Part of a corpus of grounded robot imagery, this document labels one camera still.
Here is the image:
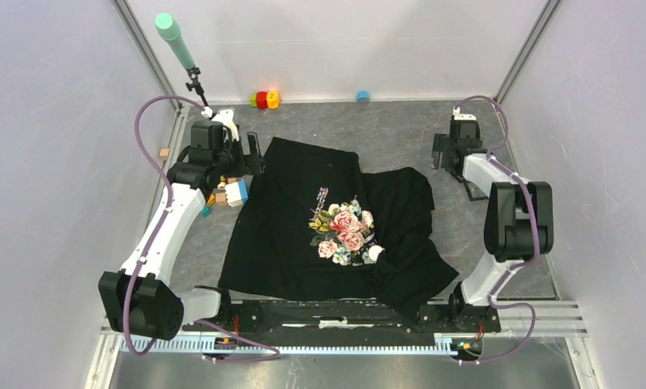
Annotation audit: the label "red yellow green toy rings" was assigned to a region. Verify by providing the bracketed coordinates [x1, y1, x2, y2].
[249, 90, 281, 110]

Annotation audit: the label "black floral t-shirt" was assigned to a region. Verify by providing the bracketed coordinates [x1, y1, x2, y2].
[219, 138, 458, 317]

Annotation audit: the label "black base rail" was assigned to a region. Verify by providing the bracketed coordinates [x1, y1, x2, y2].
[212, 300, 502, 347]

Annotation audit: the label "green microphone on stand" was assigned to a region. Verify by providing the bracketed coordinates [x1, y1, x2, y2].
[154, 12, 208, 107]

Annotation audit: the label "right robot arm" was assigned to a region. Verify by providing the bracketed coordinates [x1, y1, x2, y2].
[432, 111, 554, 331]

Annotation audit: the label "blue cup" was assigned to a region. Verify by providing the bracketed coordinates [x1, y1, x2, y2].
[355, 90, 371, 104]

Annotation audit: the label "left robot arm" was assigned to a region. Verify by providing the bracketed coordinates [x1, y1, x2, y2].
[98, 120, 265, 340]

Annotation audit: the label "white and blue block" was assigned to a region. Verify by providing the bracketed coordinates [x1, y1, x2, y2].
[225, 180, 249, 207]

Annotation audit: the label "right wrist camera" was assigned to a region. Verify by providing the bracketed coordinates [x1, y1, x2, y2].
[451, 106, 477, 122]

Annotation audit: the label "wooden cube on rail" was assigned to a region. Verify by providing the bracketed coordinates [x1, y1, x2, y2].
[159, 148, 170, 160]

